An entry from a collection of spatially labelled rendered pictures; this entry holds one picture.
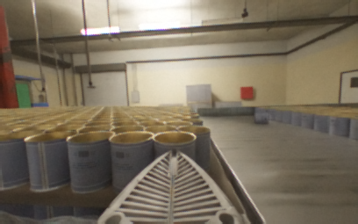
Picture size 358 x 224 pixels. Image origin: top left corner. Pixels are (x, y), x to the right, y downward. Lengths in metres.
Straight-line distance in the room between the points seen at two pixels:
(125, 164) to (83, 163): 0.06
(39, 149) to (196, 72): 9.33
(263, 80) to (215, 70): 3.22
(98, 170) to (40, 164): 0.09
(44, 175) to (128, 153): 0.14
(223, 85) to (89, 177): 9.51
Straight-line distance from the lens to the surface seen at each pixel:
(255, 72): 10.46
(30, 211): 0.38
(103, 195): 0.26
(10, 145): 0.34
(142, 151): 0.21
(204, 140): 0.26
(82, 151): 0.24
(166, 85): 9.43
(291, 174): 0.41
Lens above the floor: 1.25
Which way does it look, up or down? 5 degrees down
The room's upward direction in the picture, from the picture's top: 2 degrees counter-clockwise
